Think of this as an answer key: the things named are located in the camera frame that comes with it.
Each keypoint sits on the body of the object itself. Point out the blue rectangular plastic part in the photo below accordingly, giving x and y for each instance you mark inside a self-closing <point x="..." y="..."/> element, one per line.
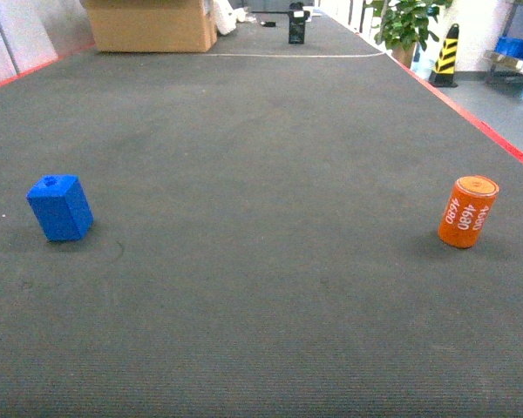
<point x="61" y="207"/>

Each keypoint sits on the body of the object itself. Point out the blue bin on shelf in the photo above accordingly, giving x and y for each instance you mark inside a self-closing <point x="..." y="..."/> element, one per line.
<point x="510" y="46"/>

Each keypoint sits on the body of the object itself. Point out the small black box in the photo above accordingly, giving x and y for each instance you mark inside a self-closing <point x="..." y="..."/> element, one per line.
<point x="298" y="17"/>

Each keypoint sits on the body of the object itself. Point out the large cardboard box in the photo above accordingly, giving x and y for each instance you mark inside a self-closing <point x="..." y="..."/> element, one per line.
<point x="173" y="26"/>

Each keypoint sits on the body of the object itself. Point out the yellow black traffic cone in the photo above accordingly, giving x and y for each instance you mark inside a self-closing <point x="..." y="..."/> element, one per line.
<point x="442" y="75"/>

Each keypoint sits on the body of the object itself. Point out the green potted plant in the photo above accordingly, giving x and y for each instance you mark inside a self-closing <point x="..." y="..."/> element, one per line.
<point x="405" y="24"/>

